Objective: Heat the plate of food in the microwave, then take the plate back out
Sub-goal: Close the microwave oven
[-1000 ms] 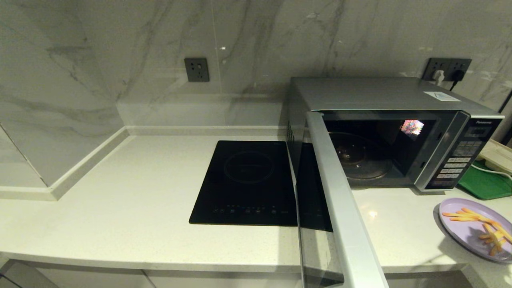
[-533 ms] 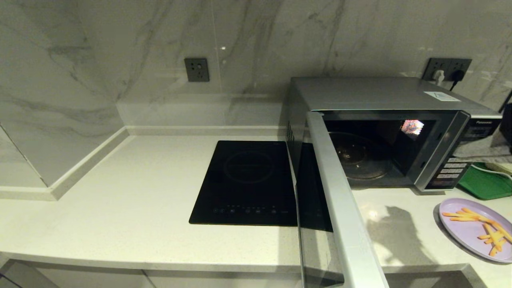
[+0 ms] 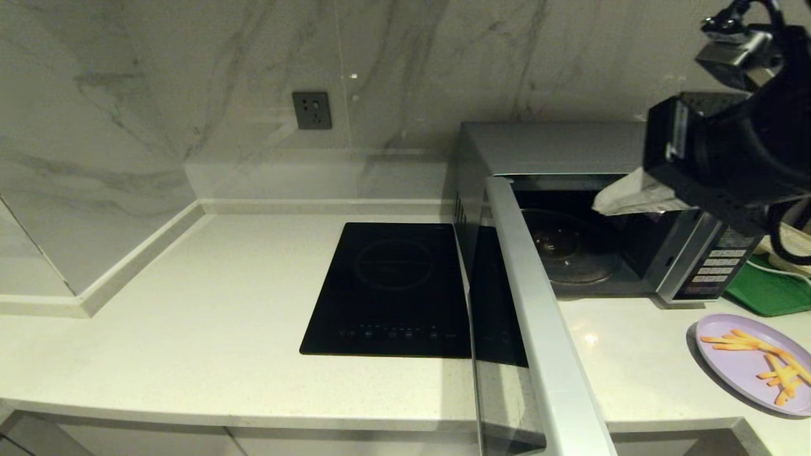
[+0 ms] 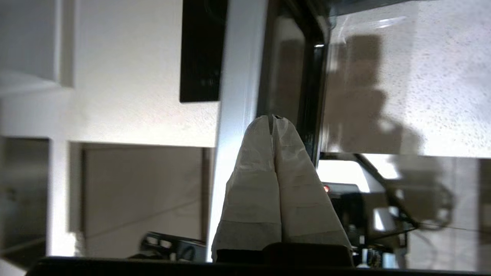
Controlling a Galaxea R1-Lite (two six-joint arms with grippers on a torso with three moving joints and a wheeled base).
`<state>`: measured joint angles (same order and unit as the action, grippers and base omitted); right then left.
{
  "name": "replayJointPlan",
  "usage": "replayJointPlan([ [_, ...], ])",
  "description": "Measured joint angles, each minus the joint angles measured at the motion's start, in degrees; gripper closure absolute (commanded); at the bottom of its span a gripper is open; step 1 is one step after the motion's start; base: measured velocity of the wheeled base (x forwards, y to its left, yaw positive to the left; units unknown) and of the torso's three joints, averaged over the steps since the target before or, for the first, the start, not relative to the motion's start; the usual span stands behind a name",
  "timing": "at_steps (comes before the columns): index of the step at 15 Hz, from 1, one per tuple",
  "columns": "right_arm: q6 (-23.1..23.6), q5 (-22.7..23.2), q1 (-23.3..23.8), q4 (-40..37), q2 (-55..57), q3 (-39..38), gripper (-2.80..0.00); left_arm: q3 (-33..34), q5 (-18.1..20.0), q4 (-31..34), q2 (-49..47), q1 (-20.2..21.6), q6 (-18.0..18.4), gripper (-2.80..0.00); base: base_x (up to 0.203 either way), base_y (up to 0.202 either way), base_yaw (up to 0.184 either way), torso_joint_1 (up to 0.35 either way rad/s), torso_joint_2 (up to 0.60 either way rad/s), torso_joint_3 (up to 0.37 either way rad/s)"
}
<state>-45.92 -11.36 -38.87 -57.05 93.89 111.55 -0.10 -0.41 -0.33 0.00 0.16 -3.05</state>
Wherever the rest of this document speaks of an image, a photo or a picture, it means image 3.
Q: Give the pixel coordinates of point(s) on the purple oval plate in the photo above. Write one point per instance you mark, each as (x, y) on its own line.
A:
(728, 367)

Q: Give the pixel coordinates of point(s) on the microwave door with dark glass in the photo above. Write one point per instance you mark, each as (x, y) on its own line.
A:
(538, 316)

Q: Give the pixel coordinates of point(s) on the green plastic cutting board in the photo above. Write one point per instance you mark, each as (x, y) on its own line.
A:
(766, 294)

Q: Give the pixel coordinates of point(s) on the grey single wall socket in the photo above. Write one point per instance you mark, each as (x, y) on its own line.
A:
(312, 111)

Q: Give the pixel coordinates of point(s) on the silver microwave oven body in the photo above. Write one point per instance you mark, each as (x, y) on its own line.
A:
(545, 149)

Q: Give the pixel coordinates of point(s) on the orange french fry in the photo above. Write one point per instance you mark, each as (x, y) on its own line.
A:
(735, 346)
(763, 345)
(784, 394)
(774, 373)
(728, 340)
(776, 366)

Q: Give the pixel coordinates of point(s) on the black glass induction cooktop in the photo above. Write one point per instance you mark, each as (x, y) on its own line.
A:
(386, 285)

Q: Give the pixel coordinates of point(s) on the beige cabinet front panel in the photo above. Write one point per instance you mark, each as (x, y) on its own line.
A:
(671, 444)

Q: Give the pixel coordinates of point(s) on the beige plastic power strip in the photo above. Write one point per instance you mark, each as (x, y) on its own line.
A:
(795, 244)

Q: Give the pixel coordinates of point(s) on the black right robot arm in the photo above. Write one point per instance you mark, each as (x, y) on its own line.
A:
(760, 50)

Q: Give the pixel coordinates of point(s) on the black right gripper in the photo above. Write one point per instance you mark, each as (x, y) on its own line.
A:
(735, 158)

